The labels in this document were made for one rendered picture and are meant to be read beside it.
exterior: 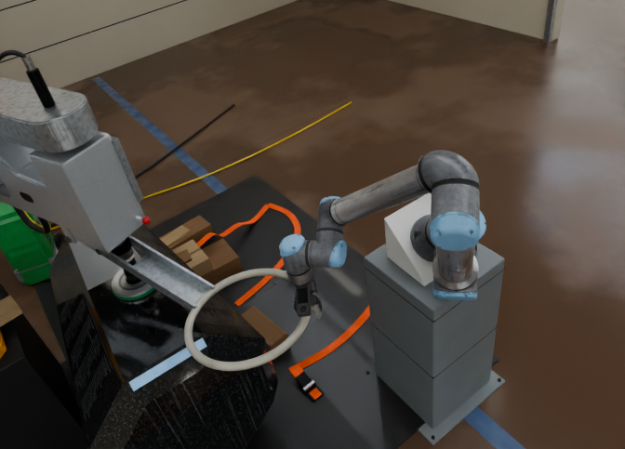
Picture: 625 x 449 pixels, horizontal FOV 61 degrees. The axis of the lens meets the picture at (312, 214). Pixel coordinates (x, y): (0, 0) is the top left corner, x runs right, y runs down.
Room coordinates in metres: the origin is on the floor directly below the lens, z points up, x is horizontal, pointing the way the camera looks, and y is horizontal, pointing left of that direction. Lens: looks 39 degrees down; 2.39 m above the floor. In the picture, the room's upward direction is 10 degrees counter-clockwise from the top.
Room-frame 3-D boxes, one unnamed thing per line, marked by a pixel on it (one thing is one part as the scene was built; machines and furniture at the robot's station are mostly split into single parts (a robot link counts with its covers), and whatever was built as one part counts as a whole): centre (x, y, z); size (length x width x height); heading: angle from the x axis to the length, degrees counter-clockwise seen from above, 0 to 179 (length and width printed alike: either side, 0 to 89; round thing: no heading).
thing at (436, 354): (1.52, -0.45, 0.43); 0.50 x 0.50 x 0.85; 30
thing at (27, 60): (1.73, 0.81, 1.76); 0.04 x 0.04 x 0.17
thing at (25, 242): (2.94, 1.95, 0.43); 0.35 x 0.35 x 0.87; 15
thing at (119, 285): (1.73, 0.81, 0.83); 0.21 x 0.21 x 0.01
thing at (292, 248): (1.34, 0.08, 1.16); 0.10 x 0.09 x 0.12; 70
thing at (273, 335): (1.94, 0.39, 0.07); 0.30 x 0.12 x 0.12; 36
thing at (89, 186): (1.78, 0.88, 1.30); 0.36 x 0.22 x 0.45; 52
